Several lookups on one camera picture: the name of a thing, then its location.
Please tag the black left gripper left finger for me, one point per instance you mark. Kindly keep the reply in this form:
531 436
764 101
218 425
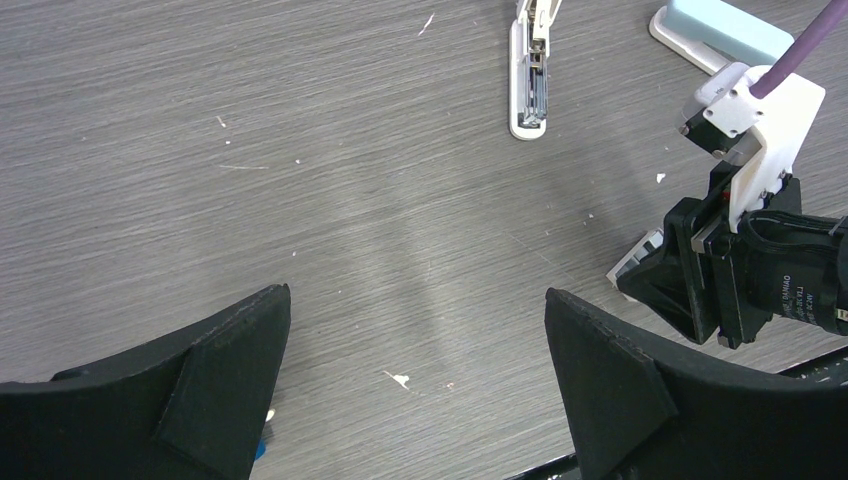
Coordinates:
191 404

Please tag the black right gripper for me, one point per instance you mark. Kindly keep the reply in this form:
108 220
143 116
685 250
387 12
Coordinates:
706 279

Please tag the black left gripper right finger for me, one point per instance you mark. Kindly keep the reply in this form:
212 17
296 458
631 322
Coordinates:
611 373

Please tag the light blue white stapler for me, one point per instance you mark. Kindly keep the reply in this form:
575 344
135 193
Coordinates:
710 34

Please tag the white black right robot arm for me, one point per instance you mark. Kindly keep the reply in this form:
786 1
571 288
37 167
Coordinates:
820 244

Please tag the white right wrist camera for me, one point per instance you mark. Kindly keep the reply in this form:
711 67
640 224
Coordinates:
761 136

